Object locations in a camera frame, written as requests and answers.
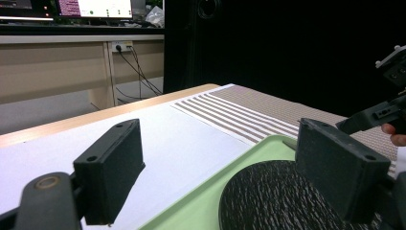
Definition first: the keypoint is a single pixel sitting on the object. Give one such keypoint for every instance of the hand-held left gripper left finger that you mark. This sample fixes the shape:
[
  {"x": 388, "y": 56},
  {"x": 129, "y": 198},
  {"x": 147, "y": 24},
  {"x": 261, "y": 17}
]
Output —
[{"x": 110, "y": 172}]

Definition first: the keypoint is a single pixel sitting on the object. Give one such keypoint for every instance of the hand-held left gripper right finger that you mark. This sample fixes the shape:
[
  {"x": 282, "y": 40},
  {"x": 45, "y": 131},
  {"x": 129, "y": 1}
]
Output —
[{"x": 341, "y": 172}]

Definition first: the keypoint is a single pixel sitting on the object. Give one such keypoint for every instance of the black textured plate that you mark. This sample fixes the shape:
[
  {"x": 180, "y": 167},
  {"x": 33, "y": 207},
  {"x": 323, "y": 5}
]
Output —
[{"x": 271, "y": 198}]

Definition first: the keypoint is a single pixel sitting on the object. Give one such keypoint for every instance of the green plastic tray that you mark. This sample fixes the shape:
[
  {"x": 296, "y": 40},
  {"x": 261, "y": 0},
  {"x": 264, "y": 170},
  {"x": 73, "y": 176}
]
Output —
[{"x": 198, "y": 204}]

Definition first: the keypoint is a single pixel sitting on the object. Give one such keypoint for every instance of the white board sheet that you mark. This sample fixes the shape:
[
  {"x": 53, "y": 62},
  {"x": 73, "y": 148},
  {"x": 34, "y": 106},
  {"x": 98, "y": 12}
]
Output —
[{"x": 178, "y": 150}]

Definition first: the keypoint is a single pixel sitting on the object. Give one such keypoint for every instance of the black curtain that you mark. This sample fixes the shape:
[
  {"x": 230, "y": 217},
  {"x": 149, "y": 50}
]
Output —
[{"x": 287, "y": 48}]

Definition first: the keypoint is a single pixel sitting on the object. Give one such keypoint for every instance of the striped beige placemat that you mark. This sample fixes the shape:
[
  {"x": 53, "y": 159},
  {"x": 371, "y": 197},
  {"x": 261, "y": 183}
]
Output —
[{"x": 249, "y": 105}]

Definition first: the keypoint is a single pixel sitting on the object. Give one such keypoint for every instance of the beige wooden desk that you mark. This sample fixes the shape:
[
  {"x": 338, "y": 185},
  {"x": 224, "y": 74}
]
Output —
[{"x": 48, "y": 64}]

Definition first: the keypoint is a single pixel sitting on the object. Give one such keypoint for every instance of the clear plastic bag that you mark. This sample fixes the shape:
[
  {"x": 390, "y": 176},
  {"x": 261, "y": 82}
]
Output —
[{"x": 154, "y": 16}]

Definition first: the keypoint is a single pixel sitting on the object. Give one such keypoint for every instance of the lit computer monitor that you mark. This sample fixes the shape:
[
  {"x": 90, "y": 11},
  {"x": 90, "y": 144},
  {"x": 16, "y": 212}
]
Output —
[{"x": 105, "y": 8}]

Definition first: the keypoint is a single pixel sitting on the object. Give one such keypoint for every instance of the dark computer monitor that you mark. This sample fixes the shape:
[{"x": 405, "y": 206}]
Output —
[{"x": 19, "y": 12}]

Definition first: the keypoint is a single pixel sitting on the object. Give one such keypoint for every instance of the white wall power outlet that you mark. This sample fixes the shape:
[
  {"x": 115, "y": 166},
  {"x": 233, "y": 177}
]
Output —
[{"x": 124, "y": 45}]

